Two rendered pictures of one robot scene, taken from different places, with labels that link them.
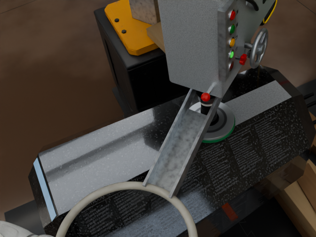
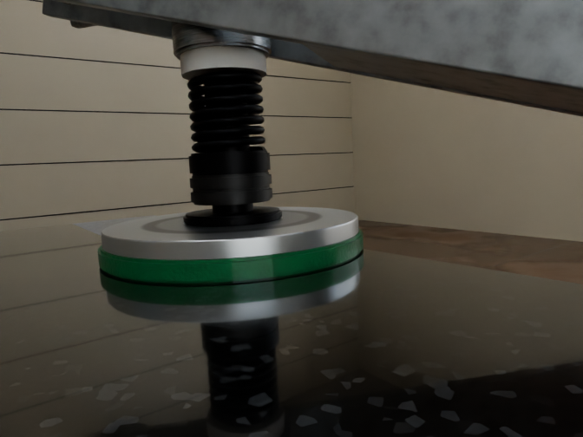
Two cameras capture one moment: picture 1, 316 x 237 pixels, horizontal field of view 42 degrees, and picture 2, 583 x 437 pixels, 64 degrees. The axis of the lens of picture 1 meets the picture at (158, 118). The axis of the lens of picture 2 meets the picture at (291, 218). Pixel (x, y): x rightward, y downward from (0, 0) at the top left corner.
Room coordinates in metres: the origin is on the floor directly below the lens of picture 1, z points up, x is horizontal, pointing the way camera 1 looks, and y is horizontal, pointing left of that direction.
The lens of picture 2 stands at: (1.19, 0.18, 0.90)
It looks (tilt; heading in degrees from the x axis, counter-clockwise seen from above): 7 degrees down; 251
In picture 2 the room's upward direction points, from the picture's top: 3 degrees counter-clockwise
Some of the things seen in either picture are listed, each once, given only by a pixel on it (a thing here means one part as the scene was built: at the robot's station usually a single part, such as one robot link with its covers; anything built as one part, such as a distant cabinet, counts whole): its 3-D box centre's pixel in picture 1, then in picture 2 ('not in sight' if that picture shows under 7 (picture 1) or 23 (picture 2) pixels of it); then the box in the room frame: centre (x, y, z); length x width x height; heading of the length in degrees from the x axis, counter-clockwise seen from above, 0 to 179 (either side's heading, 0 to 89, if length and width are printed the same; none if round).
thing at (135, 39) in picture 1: (154, 15); not in sight; (2.01, -0.10, 0.76); 0.49 x 0.49 x 0.05; 15
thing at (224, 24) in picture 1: (226, 41); not in sight; (0.98, -0.26, 1.37); 0.08 x 0.03 x 0.28; 141
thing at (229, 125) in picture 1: (209, 119); (233, 226); (1.11, -0.21, 0.84); 0.21 x 0.21 x 0.01
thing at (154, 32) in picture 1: (163, 37); not in sight; (1.75, -0.12, 0.81); 0.20 x 0.10 x 0.05; 23
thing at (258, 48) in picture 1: (249, 46); not in sight; (1.13, -0.38, 1.20); 0.15 x 0.10 x 0.15; 141
